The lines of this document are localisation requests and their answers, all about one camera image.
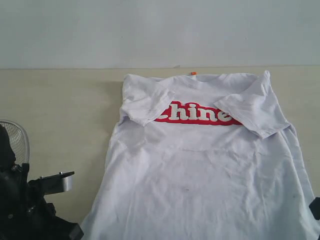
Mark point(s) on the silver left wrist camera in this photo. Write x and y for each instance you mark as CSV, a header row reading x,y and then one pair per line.
x,y
54,184

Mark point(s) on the oval wire mesh basket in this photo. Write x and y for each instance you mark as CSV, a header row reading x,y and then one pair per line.
x,y
18,140

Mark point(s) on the white t-shirt red logo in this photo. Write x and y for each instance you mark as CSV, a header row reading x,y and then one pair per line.
x,y
202,157

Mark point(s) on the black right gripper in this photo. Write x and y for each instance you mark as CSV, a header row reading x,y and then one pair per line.
x,y
314,207

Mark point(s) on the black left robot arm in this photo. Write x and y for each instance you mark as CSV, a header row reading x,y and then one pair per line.
x,y
14,188

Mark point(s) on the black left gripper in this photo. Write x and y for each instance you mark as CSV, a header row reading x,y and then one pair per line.
x,y
37,220

